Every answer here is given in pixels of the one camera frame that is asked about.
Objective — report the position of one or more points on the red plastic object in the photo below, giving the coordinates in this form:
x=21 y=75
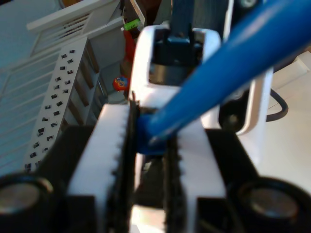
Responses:
x=128 y=46

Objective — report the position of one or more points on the green label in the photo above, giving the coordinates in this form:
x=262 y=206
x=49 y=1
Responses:
x=132 y=24

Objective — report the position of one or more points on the white slatted shelf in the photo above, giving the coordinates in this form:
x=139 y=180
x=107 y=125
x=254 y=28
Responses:
x=73 y=14

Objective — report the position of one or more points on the white perforated rail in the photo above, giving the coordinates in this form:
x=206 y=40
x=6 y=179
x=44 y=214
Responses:
x=78 y=54

